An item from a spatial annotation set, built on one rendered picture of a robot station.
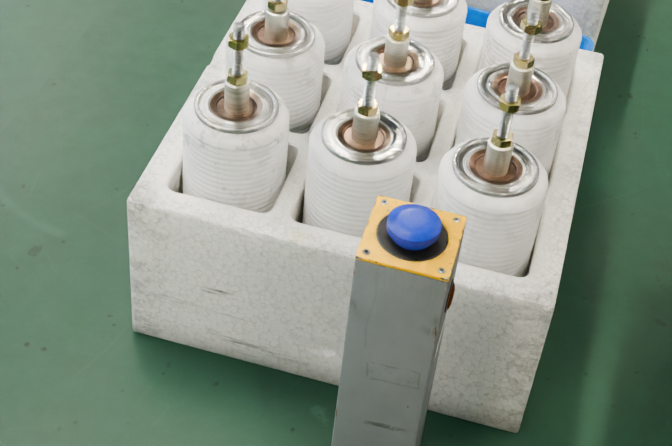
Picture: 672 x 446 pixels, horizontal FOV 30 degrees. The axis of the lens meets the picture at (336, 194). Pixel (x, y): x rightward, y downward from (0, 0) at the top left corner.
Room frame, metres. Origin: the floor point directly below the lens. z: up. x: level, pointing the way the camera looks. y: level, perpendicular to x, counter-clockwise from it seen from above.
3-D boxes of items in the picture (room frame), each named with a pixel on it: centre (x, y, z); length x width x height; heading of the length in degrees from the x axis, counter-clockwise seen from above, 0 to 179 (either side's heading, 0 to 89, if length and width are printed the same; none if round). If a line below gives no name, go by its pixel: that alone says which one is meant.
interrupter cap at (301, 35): (0.99, 0.07, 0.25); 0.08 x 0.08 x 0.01
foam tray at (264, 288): (0.96, -0.04, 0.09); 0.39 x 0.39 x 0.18; 79
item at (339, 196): (0.85, -0.02, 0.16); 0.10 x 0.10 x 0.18
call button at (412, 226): (0.67, -0.06, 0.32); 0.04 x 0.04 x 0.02
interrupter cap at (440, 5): (1.08, -0.07, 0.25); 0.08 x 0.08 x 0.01
